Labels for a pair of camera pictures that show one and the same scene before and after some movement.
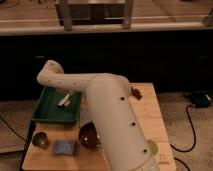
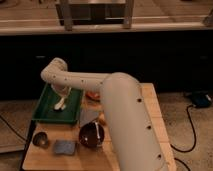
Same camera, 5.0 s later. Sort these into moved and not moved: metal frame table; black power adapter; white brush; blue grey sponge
Moved: white brush
Not moved: metal frame table; black power adapter; blue grey sponge
